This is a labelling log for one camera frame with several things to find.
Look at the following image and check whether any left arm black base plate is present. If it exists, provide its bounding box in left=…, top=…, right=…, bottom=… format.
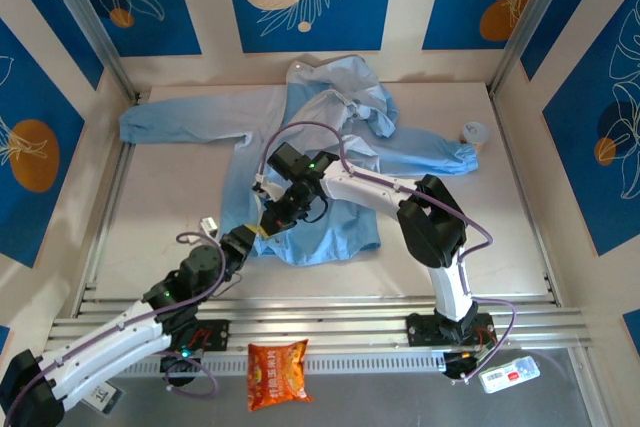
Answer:
left=159, top=319, right=231, bottom=374

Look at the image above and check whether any orange snack bag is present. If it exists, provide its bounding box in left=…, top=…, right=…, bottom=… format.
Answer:
left=247, top=339, right=315, bottom=412

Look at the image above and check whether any black and white label card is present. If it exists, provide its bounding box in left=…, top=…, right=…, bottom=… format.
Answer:
left=82, top=379, right=124, bottom=414

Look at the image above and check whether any small white round container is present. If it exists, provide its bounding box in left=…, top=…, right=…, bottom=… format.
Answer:
left=459, top=120, right=492, bottom=153

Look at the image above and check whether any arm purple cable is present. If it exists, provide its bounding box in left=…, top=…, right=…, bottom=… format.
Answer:
left=252, top=120, right=519, bottom=388
left=4, top=215, right=225, bottom=423

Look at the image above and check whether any aluminium table edge rail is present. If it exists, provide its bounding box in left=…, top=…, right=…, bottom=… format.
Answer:
left=74, top=91, right=151, bottom=318
left=489, top=91, right=559, bottom=306

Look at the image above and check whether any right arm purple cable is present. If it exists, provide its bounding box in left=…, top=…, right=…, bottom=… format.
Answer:
left=252, top=120, right=519, bottom=388

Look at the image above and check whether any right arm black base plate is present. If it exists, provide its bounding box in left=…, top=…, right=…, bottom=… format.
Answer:
left=405, top=311, right=497, bottom=381

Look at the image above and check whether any long aluminium mounting rail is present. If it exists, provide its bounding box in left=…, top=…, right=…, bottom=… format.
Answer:
left=44, top=296, right=585, bottom=351

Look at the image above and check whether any slotted grey cable duct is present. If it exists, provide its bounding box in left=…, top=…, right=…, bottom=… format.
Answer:
left=119, top=350, right=451, bottom=378

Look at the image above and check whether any light blue zip jacket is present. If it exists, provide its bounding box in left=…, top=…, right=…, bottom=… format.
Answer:
left=118, top=57, right=481, bottom=268

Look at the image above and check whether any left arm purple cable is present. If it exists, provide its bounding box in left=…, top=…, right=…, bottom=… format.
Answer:
left=4, top=215, right=225, bottom=423

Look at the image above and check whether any aluminium frame post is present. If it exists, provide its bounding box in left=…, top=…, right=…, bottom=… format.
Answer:
left=37, top=0, right=139, bottom=101
left=489, top=0, right=584, bottom=96

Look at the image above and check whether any white labelled plastic box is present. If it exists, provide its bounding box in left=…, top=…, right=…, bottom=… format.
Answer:
left=478, top=354, right=543, bottom=394

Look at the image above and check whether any purple cable loop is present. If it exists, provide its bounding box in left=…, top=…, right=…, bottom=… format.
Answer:
left=163, top=360, right=221, bottom=401

